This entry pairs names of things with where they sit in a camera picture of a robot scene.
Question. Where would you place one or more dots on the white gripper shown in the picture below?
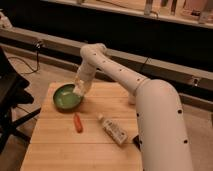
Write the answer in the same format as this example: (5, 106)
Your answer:
(84, 77)

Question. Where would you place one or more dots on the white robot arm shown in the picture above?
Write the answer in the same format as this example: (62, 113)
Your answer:
(160, 117)

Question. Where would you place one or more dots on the green ceramic bowl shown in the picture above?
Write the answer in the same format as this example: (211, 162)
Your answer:
(65, 99)

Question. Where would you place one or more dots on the orange carrot toy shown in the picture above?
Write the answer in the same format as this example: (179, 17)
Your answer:
(77, 123)

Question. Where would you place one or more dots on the white glue bottle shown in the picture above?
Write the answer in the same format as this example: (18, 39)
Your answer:
(113, 130)

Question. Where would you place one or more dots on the black office chair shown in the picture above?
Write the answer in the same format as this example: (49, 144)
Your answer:
(12, 93)

